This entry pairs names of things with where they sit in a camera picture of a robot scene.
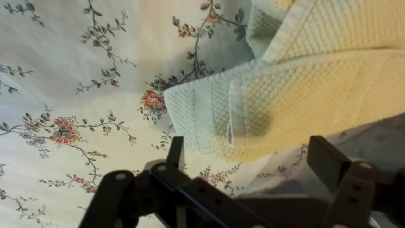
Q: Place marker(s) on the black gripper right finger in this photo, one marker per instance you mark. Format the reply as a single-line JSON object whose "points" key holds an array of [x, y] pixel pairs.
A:
{"points": [[349, 190]]}

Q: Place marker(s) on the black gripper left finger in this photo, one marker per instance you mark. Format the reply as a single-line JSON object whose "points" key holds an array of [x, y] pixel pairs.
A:
{"points": [[177, 203]]}

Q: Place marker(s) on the cream waffle weave towel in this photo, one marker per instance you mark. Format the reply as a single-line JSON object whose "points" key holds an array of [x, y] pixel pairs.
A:
{"points": [[304, 92]]}

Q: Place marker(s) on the floral print bed sheet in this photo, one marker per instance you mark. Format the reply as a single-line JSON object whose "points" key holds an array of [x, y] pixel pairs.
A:
{"points": [[84, 83]]}

